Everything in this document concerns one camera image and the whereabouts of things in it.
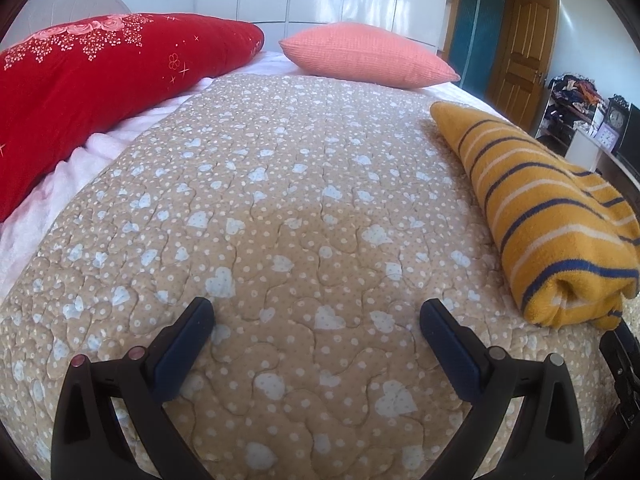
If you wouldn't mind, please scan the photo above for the black television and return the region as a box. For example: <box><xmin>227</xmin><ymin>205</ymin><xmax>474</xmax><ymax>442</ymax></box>
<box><xmin>616</xmin><ymin>102</ymin><xmax>640</xmax><ymax>173</ymax></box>

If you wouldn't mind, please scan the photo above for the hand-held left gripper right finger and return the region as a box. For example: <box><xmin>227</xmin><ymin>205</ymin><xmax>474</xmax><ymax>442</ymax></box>
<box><xmin>419</xmin><ymin>298</ymin><xmax>585</xmax><ymax>480</ymax></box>

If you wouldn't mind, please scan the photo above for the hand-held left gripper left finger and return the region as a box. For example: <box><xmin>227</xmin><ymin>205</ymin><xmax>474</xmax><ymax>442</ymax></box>
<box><xmin>51</xmin><ymin>297</ymin><xmax>216</xmax><ymax>480</ymax></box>

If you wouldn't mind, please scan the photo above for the mustard striped knit sweater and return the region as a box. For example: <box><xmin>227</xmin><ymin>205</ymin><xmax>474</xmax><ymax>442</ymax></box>
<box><xmin>430</xmin><ymin>101</ymin><xmax>640</xmax><ymax>332</ymax></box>

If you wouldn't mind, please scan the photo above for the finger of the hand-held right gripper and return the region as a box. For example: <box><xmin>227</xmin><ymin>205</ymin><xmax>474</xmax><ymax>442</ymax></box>
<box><xmin>599</xmin><ymin>319</ymin><xmax>640</xmax><ymax>436</ymax></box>

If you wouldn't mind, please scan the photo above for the wooden door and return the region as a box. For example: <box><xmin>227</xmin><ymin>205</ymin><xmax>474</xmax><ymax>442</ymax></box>
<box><xmin>492</xmin><ymin>0</ymin><xmax>560</xmax><ymax>137</ymax></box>

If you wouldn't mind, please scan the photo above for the pile of clothes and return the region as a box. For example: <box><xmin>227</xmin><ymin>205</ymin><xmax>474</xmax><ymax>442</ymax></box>
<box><xmin>547</xmin><ymin>74</ymin><xmax>607</xmax><ymax>112</ymax></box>

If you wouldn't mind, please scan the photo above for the white cabinet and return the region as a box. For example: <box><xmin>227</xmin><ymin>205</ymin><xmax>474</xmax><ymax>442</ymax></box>
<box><xmin>566</xmin><ymin>127</ymin><xmax>610</xmax><ymax>172</ymax></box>

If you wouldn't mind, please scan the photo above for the teal glass door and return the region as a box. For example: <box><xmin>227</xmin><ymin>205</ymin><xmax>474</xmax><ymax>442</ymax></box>
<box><xmin>446</xmin><ymin>0</ymin><xmax>507</xmax><ymax>107</ymax></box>

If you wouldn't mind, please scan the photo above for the coral pink pillow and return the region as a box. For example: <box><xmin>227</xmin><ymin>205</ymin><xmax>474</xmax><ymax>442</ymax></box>
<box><xmin>278</xmin><ymin>22</ymin><xmax>462</xmax><ymax>90</ymax></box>

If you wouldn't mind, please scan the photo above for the dark ornate clock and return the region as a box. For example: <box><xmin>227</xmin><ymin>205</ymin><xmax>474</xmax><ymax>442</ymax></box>
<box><xmin>603</xmin><ymin>93</ymin><xmax>631</xmax><ymax>135</ymax></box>

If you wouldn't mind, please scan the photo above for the beige heart print quilt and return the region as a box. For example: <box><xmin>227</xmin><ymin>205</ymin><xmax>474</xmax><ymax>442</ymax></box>
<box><xmin>0</xmin><ymin>72</ymin><xmax>621</xmax><ymax>480</ymax></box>

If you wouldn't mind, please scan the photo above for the red floral pillow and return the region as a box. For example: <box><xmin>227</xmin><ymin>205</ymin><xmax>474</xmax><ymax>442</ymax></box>
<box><xmin>0</xmin><ymin>12</ymin><xmax>266</xmax><ymax>223</ymax></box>

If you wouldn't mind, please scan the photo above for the pink fluffy blanket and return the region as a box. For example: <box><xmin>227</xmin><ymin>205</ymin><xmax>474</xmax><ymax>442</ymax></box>
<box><xmin>0</xmin><ymin>50</ymin><xmax>516</xmax><ymax>301</ymax></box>

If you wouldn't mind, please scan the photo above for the white bed headboard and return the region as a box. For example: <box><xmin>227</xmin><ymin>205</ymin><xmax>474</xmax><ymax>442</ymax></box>
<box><xmin>15</xmin><ymin>0</ymin><xmax>132</xmax><ymax>37</ymax></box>

